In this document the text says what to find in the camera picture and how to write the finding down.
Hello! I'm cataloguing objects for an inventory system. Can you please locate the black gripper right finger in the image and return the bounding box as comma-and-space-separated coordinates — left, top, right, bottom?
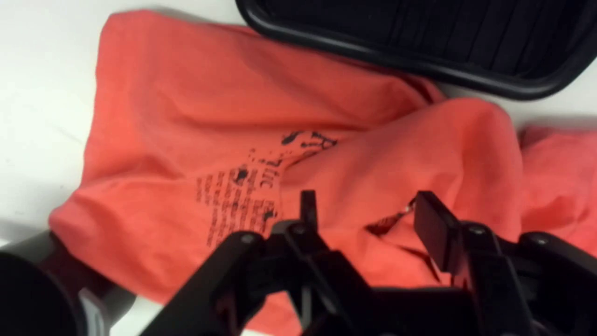
413, 188, 597, 336

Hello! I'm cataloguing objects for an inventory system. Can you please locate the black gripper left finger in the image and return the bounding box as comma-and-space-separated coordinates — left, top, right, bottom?
139, 188, 376, 336

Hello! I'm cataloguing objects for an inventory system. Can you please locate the orange printed shirt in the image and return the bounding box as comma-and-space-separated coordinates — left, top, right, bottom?
47, 7, 597, 336

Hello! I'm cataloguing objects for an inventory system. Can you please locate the black toy pot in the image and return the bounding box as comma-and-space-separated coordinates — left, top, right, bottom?
0, 225, 137, 336

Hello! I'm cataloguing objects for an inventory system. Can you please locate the black ribbed tray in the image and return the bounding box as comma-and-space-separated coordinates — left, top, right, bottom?
234, 0, 597, 100

